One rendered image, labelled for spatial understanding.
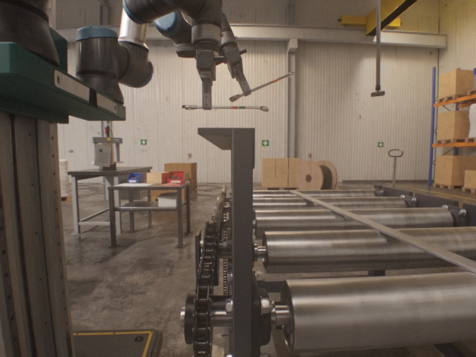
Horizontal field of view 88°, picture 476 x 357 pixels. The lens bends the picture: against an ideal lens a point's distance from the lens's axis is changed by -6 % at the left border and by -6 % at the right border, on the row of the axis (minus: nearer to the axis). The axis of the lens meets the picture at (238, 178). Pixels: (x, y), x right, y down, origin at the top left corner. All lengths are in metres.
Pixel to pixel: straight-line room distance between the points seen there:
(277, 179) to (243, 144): 8.06
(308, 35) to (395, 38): 3.61
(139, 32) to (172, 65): 10.54
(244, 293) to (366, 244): 0.48
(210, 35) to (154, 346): 1.21
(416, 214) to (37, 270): 1.40
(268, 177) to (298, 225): 7.37
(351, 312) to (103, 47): 1.08
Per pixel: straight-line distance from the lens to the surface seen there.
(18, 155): 1.03
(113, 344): 1.40
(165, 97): 11.56
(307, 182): 7.65
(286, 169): 8.40
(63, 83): 0.76
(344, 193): 1.71
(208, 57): 0.81
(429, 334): 0.55
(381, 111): 12.88
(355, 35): 12.45
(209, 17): 0.88
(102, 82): 1.09
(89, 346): 1.43
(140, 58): 1.28
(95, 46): 1.14
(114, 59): 1.16
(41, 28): 0.72
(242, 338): 0.41
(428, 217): 1.25
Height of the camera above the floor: 1.12
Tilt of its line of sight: 5 degrees down
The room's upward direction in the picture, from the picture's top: straight up
